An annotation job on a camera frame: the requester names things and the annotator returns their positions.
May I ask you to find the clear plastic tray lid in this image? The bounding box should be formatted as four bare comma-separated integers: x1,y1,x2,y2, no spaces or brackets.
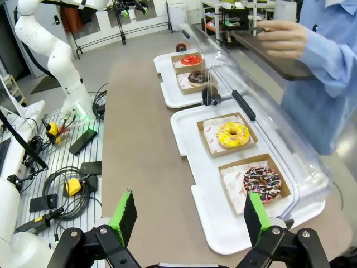
177,23,238,74
206,63,337,223

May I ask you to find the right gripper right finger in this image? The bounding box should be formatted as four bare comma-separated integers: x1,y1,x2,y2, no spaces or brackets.
237,191,331,268

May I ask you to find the black power brick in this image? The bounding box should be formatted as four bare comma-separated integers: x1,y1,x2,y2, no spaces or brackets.
68,128,98,156

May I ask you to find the white plastic serving tray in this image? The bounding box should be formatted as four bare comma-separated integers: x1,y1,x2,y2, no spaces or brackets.
153,51,233,109
170,96,327,255

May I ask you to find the black clothes rack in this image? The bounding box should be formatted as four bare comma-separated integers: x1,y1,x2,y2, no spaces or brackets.
63,0,174,60

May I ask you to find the person's left hand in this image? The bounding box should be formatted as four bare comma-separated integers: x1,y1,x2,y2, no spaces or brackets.
255,20,308,60

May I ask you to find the white printed paper liner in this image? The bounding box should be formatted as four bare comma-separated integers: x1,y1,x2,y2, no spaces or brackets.
202,117,253,155
220,161,280,214
173,57,204,70
178,73,210,92

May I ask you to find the black serving tray with handles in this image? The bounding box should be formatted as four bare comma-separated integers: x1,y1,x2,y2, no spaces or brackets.
230,26,317,82

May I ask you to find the black utility cart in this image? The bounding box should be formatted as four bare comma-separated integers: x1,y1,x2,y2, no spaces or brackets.
219,7,249,46

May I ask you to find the yellow emergency stop box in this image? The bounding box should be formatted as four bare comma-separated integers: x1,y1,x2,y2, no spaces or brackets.
63,179,83,198
45,121,69,145

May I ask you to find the black keyboard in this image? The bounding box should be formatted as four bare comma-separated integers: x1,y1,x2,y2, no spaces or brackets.
0,137,12,174

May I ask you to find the black flat plate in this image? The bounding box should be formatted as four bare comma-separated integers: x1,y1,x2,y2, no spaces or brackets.
80,161,103,176
29,193,59,213

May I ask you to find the yellow sprinkled donut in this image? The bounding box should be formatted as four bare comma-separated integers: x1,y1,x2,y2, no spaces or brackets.
216,121,250,150

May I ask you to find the chocolate donut with coloured sprinkles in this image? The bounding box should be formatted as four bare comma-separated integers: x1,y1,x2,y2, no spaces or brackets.
242,166,283,205

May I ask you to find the brown cardboard donut box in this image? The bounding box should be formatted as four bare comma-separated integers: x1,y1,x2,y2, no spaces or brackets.
176,70,219,96
217,152,292,216
196,112,259,159
170,51,206,75

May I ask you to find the person torso in blue shirt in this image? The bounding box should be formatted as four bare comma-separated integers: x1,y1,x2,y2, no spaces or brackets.
280,0,357,156

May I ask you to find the person's left forearm blue sleeve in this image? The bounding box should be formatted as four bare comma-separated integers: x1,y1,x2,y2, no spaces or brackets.
302,27,357,97

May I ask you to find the chocolate glazed donut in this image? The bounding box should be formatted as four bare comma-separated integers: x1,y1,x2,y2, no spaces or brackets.
187,70,210,87

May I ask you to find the coiled black cable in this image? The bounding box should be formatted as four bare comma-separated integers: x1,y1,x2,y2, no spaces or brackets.
41,166,103,224

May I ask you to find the black handheld device yellow label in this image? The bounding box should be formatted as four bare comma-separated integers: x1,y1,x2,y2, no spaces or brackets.
15,207,65,234

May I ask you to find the black cable bundle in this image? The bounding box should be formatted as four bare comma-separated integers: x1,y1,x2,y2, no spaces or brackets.
91,83,109,121

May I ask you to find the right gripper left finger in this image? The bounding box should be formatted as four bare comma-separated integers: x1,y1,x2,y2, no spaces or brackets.
47,188,142,268

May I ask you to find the grey slotted mounting plate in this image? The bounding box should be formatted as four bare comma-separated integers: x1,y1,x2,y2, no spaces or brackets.
16,109,105,247

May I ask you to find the black stand pole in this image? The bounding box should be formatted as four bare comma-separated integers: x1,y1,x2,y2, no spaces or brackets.
0,109,49,170

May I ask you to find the red glazed donut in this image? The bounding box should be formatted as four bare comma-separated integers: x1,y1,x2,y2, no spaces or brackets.
180,54,201,66

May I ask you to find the rust red hanging garment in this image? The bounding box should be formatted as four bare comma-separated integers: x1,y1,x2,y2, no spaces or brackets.
59,5,85,35

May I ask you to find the white cabinet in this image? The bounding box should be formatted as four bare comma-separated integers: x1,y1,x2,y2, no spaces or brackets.
167,3,188,32

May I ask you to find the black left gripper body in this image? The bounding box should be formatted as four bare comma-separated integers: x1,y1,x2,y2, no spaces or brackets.
113,0,144,11

